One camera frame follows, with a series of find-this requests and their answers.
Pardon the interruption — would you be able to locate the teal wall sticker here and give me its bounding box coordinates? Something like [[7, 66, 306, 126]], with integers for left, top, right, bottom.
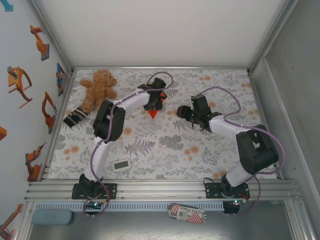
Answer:
[[0, 0, 15, 12]]

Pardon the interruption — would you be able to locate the blue orange wall sticker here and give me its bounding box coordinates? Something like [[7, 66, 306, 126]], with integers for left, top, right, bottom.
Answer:
[[55, 62, 67, 97]]

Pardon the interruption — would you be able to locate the orange cloth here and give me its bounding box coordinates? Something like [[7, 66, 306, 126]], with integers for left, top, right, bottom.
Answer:
[[147, 90, 168, 120]]

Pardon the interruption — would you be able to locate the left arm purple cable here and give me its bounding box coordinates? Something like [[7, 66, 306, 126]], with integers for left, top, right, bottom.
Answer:
[[83, 71, 174, 218]]

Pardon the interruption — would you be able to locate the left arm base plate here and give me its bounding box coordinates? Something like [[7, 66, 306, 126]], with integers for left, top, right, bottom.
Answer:
[[71, 182, 118, 200]]

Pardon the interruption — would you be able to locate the brown teddy bear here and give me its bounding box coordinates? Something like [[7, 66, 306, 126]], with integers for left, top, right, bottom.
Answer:
[[79, 69, 118, 115]]

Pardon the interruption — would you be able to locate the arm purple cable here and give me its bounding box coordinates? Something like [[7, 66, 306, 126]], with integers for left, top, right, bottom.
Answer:
[[198, 86, 286, 217], [83, 71, 174, 218]]

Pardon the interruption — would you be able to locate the white digital timer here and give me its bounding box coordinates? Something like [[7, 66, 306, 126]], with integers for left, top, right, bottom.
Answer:
[[111, 157, 132, 173]]

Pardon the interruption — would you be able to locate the aluminium profile frame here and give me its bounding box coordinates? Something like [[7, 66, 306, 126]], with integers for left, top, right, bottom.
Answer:
[[23, 0, 316, 240]]

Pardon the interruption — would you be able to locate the orange claw machine sticker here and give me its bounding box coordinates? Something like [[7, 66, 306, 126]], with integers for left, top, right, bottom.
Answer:
[[6, 65, 34, 109]]

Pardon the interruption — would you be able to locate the white slotted cable duct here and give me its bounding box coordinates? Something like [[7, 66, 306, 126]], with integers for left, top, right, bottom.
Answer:
[[34, 201, 225, 212]]

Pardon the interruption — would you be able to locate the blue-grey sponge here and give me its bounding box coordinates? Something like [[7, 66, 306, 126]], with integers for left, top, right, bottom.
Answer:
[[31, 209, 74, 226]]

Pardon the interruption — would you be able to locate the red striped printed packet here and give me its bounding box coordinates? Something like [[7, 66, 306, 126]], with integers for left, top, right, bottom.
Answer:
[[166, 202, 208, 225]]

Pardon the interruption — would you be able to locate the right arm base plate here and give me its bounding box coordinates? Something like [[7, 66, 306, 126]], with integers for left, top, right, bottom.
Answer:
[[204, 182, 251, 200]]

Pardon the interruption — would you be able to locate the floral table mat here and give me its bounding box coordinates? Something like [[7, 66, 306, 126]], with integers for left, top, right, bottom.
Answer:
[[46, 68, 280, 180]]

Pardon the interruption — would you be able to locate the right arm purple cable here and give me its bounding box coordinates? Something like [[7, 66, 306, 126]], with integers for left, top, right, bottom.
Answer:
[[198, 86, 286, 217]]

